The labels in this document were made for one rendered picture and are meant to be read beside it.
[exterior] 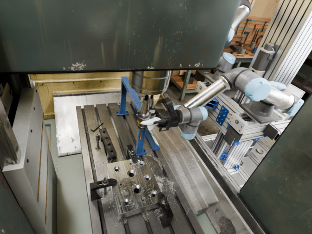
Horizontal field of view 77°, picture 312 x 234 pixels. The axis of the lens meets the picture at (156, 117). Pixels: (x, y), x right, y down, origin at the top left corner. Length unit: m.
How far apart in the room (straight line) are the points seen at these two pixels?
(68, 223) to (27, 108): 0.80
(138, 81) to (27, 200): 0.51
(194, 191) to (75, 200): 0.79
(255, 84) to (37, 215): 1.05
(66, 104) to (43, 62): 1.34
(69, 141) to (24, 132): 1.02
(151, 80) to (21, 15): 0.39
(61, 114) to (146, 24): 1.40
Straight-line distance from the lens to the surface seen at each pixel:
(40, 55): 0.56
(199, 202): 1.42
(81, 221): 1.39
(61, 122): 1.81
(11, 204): 0.70
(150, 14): 0.56
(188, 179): 1.47
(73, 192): 1.49
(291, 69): 1.84
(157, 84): 0.71
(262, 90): 1.11
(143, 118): 0.85
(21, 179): 0.66
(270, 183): 1.27
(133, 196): 1.02
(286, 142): 1.14
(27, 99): 0.88
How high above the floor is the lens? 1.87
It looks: 37 degrees down
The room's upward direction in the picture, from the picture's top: 11 degrees clockwise
